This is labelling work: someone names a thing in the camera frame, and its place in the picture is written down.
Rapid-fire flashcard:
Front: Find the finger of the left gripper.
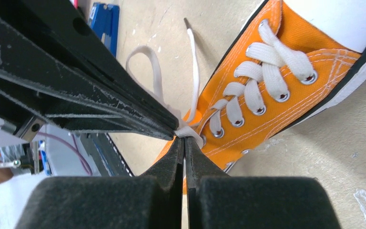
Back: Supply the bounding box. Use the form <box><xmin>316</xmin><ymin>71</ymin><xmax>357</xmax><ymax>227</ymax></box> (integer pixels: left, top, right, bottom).
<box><xmin>0</xmin><ymin>0</ymin><xmax>180</xmax><ymax>131</ymax></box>
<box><xmin>0</xmin><ymin>3</ymin><xmax>175</xmax><ymax>141</ymax></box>

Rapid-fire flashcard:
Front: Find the white shoelace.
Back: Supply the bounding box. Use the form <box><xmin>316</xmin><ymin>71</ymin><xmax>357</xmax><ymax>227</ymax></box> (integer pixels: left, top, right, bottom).
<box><xmin>125</xmin><ymin>19</ymin><xmax>318</xmax><ymax>147</ymax></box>

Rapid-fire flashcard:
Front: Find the blue black stapler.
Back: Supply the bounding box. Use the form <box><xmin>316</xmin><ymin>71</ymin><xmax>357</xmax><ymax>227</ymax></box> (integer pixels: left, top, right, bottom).
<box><xmin>88</xmin><ymin>2</ymin><xmax>120</xmax><ymax>57</ymax></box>

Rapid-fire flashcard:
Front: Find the orange canvas sneaker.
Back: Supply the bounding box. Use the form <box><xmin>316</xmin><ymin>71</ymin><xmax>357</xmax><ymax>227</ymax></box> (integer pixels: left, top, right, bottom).
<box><xmin>152</xmin><ymin>0</ymin><xmax>366</xmax><ymax>195</ymax></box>

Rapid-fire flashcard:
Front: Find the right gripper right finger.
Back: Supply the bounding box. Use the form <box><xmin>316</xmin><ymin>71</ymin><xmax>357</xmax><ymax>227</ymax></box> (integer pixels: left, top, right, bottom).
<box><xmin>184</xmin><ymin>137</ymin><xmax>340</xmax><ymax>229</ymax></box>

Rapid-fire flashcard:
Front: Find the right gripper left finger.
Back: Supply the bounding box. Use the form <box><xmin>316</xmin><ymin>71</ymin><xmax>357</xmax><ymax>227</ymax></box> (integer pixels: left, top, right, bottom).
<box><xmin>16</xmin><ymin>138</ymin><xmax>185</xmax><ymax>229</ymax></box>

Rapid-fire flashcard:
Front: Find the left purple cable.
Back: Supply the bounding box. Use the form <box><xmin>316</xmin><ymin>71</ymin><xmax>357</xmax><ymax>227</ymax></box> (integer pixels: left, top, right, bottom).
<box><xmin>37</xmin><ymin>132</ymin><xmax>92</xmax><ymax>176</ymax></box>

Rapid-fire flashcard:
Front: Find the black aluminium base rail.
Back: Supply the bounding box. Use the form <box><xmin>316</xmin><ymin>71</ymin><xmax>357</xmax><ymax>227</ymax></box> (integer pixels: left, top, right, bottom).
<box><xmin>80</xmin><ymin>133</ymin><xmax>134</xmax><ymax>177</ymax></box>

